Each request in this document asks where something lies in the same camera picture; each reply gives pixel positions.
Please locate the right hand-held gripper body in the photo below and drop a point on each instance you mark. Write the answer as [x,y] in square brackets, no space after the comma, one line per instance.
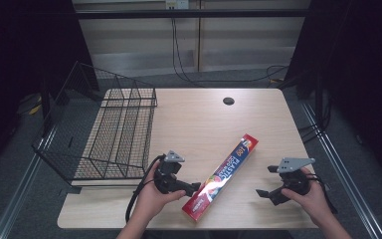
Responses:
[293,179]

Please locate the black horizontal metal bar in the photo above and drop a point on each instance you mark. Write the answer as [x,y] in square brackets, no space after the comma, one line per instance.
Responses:
[192,13]

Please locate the aluminium floor rail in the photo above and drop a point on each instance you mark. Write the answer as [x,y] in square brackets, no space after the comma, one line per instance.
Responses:
[341,169]
[23,186]

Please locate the white wall power outlet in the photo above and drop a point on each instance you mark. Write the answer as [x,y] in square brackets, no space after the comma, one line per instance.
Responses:
[177,4]

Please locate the person's right hand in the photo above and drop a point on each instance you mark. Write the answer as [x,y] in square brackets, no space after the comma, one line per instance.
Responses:
[313,200]

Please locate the person's left hand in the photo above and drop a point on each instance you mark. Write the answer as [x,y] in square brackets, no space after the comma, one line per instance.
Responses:
[152,200]

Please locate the black curtain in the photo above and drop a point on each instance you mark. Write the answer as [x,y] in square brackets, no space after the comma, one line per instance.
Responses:
[20,59]
[358,73]

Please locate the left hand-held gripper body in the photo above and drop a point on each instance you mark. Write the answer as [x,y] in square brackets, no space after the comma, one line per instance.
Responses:
[166,176]

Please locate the red blue plastic wrap box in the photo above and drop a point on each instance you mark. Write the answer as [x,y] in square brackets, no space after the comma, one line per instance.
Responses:
[219,178]

